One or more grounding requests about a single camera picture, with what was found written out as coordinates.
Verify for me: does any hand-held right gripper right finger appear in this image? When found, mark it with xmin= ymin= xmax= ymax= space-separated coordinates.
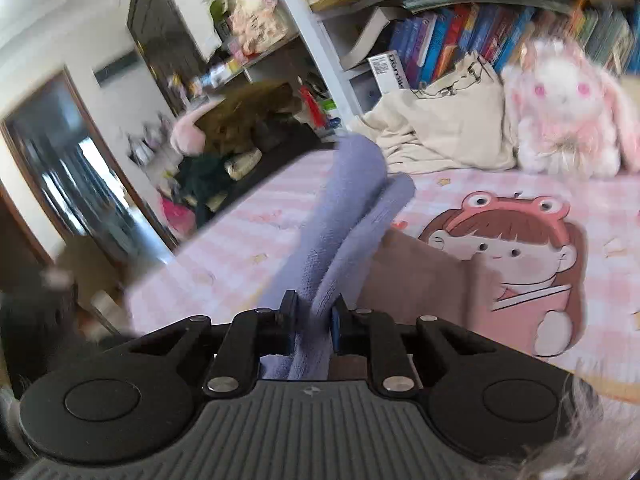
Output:
xmin=331 ymin=297 xmax=501 ymax=398

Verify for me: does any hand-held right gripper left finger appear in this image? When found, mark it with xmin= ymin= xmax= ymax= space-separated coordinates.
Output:
xmin=112 ymin=290 xmax=299 ymax=400

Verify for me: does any brown and lavender sweater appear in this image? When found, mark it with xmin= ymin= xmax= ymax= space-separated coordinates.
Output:
xmin=257 ymin=132 xmax=496 ymax=381

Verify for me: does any pink checked table mat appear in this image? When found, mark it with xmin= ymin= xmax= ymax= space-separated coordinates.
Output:
xmin=122 ymin=150 xmax=640 ymax=411

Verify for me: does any dark green cloth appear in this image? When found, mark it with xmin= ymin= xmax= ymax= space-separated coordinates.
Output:
xmin=175 ymin=152 xmax=236 ymax=228

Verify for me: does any olive brown cloth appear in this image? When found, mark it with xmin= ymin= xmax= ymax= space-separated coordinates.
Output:
xmin=197 ymin=80 xmax=303 ymax=156

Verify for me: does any pink plush toy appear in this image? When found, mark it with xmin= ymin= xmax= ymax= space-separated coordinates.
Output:
xmin=170 ymin=110 xmax=206 ymax=156

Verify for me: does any red tassel ornament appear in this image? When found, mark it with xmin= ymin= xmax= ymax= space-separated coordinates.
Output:
xmin=300 ymin=87 xmax=321 ymax=126

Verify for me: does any cream garment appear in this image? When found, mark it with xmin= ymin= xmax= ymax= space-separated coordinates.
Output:
xmin=350 ymin=50 xmax=518 ymax=176

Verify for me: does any dark glass door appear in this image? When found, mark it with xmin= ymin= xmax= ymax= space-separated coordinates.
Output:
xmin=0 ymin=65 xmax=181 ymax=266

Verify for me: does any white labelled box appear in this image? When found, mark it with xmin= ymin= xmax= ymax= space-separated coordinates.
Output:
xmin=367 ymin=50 xmax=408 ymax=96

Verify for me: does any fluffy white sleeve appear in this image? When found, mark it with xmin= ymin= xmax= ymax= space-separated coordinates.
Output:
xmin=500 ymin=375 xmax=640 ymax=480

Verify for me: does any white bookshelf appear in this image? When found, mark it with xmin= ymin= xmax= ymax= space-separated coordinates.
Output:
xmin=200 ymin=0 xmax=640 ymax=121

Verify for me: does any pink stuffed toy on shelf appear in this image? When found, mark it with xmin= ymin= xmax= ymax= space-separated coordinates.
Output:
xmin=227 ymin=0 xmax=291 ymax=56

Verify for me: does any row of books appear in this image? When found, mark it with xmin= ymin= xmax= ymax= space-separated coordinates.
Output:
xmin=387 ymin=2 xmax=640 ymax=88

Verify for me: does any pink and white bunny plush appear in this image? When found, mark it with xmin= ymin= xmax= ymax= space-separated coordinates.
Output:
xmin=500 ymin=35 xmax=640 ymax=178

